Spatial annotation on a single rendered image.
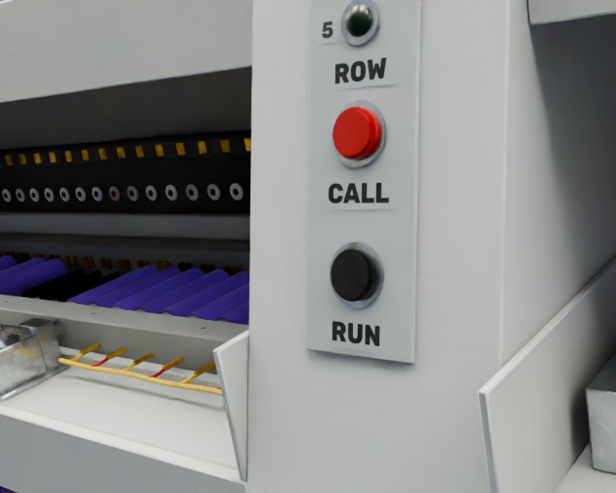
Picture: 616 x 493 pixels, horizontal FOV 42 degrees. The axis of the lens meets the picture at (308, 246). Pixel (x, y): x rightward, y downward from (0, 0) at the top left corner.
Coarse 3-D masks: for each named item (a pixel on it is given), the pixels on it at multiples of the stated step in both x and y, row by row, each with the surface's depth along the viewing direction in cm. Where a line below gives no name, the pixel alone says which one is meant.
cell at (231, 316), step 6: (240, 306) 41; (246, 306) 40; (228, 312) 40; (234, 312) 40; (240, 312) 40; (246, 312) 40; (216, 318) 40; (222, 318) 40; (228, 318) 39; (234, 318) 39; (240, 318) 40; (246, 318) 40
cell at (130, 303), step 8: (184, 272) 49; (192, 272) 49; (200, 272) 49; (168, 280) 48; (176, 280) 48; (184, 280) 48; (192, 280) 48; (152, 288) 46; (160, 288) 47; (168, 288) 47; (176, 288) 47; (136, 296) 45; (144, 296) 46; (152, 296) 46; (112, 304) 45; (120, 304) 45; (128, 304) 45; (136, 304) 45
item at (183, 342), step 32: (0, 320) 47; (64, 320) 43; (96, 320) 41; (128, 320) 40; (160, 320) 39; (192, 320) 39; (96, 352) 42; (128, 352) 40; (160, 352) 38; (192, 352) 37; (192, 384) 35
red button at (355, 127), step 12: (360, 108) 24; (336, 120) 25; (348, 120) 24; (360, 120) 24; (372, 120) 24; (336, 132) 25; (348, 132) 25; (360, 132) 24; (372, 132) 24; (336, 144) 25; (348, 144) 25; (360, 144) 24; (372, 144) 24; (348, 156) 25; (360, 156) 24
